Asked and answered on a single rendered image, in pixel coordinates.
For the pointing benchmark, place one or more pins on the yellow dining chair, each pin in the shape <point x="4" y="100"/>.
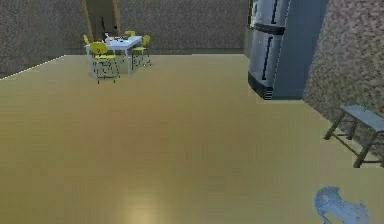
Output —
<point x="86" y="40"/>
<point x="130" y="33"/>
<point x="144" y="45"/>
<point x="100" y="53"/>

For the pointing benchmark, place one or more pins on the white dining table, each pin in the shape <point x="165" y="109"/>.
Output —
<point x="127" y="43"/>

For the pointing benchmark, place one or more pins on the dark small dish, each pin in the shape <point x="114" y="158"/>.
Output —
<point x="119" y="40"/>

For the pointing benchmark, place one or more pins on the grey fridge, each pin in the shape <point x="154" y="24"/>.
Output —
<point x="283" y="50"/>

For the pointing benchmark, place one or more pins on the white bottle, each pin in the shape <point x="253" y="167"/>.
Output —
<point x="107" y="39"/>

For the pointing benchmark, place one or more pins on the brown room door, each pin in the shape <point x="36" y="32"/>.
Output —
<point x="101" y="16"/>

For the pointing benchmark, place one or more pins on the grey bench with wooden legs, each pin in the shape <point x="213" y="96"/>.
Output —
<point x="363" y="116"/>

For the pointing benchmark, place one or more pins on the blue crumpled cloth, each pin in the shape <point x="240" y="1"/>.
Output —
<point x="340" y="206"/>

